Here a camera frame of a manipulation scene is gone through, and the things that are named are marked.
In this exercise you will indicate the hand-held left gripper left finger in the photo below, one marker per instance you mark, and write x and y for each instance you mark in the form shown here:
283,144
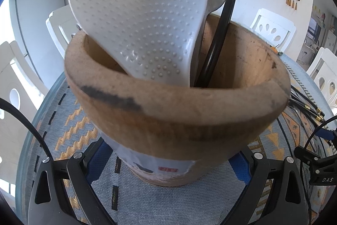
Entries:
101,159

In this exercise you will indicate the patterned woven table mat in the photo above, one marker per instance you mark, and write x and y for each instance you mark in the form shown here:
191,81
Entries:
147,204

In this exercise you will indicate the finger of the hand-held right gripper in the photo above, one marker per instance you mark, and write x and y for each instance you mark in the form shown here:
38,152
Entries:
326,134
305,155

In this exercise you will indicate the white dotted rice paddle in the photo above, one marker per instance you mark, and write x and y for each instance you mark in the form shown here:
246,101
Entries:
137,8

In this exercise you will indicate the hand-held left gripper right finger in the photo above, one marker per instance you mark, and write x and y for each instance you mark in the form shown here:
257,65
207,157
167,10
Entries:
239,169

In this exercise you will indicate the orange with leaf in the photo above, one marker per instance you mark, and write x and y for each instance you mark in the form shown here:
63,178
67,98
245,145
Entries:
275,50

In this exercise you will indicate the white refrigerator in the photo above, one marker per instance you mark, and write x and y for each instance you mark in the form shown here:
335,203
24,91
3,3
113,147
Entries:
36,19

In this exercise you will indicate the black gold-tipped chopstick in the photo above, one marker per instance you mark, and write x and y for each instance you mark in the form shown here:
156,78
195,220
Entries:
308,111
305,102

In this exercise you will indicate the white dining chair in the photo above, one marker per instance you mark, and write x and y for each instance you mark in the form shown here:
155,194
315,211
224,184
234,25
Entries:
15,114
325,69
273,22
56,22

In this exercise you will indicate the wooden utensil holder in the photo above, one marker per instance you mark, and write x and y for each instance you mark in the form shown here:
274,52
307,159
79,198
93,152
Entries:
171,119

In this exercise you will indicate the cluttered background shelf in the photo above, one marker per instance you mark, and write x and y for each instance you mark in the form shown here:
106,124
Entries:
316,32

